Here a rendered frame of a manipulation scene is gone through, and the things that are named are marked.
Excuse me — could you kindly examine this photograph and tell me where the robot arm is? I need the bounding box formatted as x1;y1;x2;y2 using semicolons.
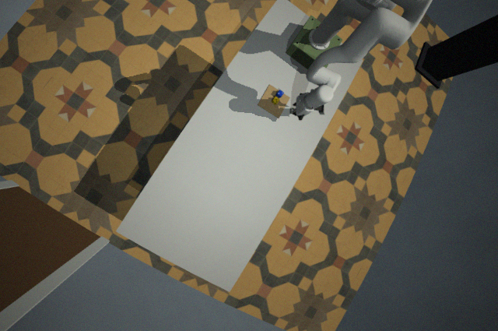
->
303;0;432;114

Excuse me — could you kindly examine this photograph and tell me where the tan flat mat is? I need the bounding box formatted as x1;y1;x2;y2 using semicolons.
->
258;84;290;118

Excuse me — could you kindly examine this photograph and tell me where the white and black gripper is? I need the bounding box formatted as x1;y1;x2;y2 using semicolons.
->
293;92;313;121

